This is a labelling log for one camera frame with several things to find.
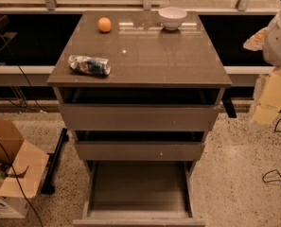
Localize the grey middle drawer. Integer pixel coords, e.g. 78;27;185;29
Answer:
75;131;206;161

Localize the black metal floor bar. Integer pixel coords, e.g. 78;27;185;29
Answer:
41;128;69;195

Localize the black table leg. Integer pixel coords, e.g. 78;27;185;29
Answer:
221;89;237;118

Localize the orange fruit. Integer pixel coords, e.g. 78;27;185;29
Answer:
98;17;112;33

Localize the cardboard box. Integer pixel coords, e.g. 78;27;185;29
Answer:
0;120;48;218

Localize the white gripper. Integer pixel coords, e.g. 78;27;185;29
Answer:
243;27;281;125

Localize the crushed redbull can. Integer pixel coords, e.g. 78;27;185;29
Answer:
68;55;111;76

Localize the grey drawer cabinet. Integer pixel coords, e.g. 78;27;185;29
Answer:
46;9;233;163

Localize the grey top drawer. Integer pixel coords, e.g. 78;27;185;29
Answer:
52;86;225;132

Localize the white bowl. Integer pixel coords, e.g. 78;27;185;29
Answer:
158;7;187;30

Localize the black floor cable right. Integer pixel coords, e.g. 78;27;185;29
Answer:
261;112;281;192

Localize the grey open bottom drawer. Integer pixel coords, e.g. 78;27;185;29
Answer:
73;161;205;227

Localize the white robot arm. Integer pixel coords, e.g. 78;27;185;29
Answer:
243;9;281;126

